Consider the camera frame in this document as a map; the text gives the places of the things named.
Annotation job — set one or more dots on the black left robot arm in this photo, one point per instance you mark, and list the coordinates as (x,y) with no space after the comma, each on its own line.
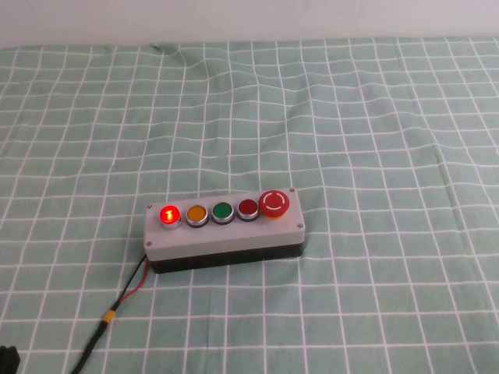
(8,360)

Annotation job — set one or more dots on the dark red round push button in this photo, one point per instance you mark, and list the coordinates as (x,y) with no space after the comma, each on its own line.
(248,208)

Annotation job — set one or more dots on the red mushroom emergency stop button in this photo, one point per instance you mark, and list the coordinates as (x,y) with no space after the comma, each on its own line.
(274,202)

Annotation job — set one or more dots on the green round push button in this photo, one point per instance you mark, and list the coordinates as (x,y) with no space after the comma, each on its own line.
(222,211)

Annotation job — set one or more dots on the yellow round push button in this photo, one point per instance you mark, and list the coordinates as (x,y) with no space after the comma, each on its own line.
(196,214)

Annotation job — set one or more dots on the red lit indicator lamp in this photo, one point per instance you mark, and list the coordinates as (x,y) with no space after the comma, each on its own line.
(169,215)

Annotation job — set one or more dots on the green white checked tablecloth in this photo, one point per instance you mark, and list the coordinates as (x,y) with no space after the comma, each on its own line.
(351,136)

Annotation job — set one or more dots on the grey black button switch box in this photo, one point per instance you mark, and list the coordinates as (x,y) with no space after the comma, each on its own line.
(234,240)

